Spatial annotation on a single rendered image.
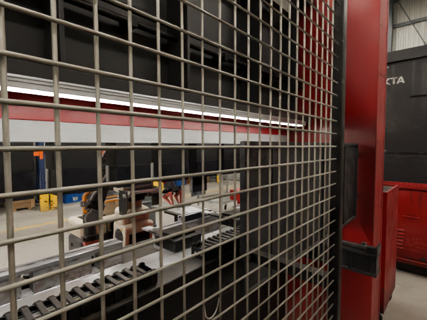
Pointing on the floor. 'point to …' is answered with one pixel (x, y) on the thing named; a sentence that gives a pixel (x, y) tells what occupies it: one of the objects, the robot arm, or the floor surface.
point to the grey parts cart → (222, 193)
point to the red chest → (388, 245)
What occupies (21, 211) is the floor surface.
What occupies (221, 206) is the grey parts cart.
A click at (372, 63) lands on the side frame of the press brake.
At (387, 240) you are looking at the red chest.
